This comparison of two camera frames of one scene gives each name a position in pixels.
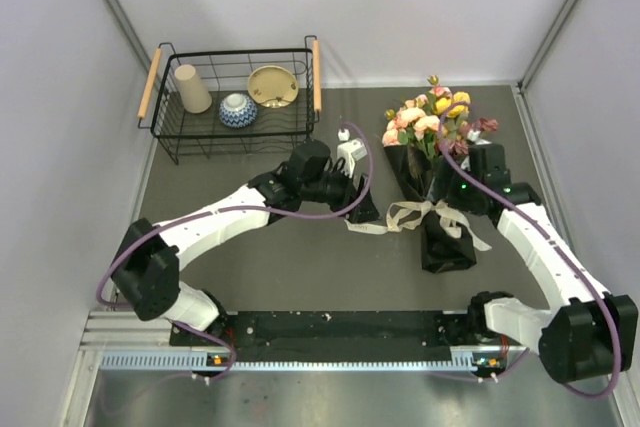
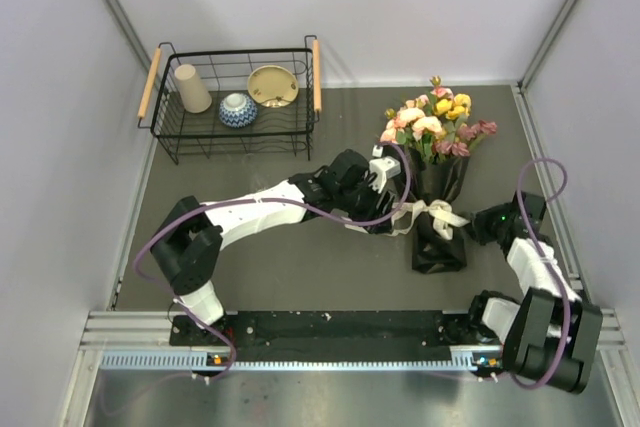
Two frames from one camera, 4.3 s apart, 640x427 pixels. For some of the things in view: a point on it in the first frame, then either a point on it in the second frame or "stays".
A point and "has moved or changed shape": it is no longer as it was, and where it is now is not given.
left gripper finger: [368, 211] → [385, 205]
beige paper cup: [195, 97] stays
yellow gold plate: [272, 86] stays
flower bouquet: [434, 121] stays
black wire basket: [237, 104] stays
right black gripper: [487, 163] → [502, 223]
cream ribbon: [451, 222] has moved or changed shape
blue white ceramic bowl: [237, 111] stays
